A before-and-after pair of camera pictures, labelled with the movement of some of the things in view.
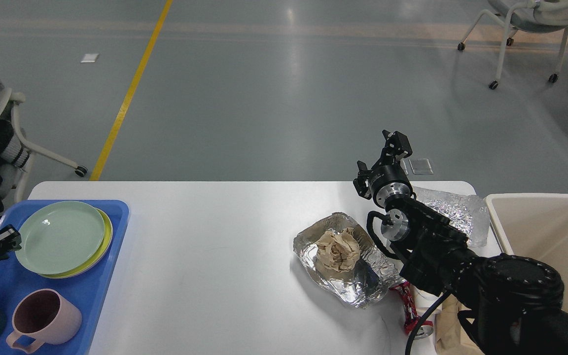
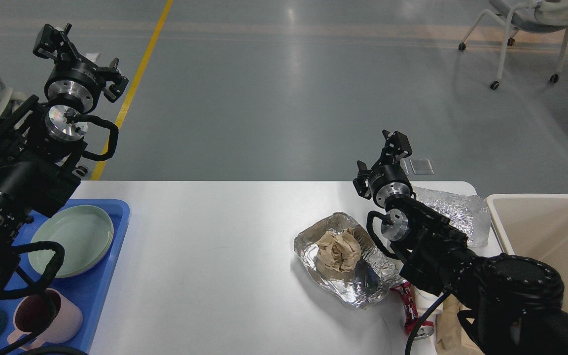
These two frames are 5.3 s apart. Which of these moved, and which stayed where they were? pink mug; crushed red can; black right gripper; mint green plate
Moved: mint green plate
Stayed: pink mug; black right gripper; crushed red can
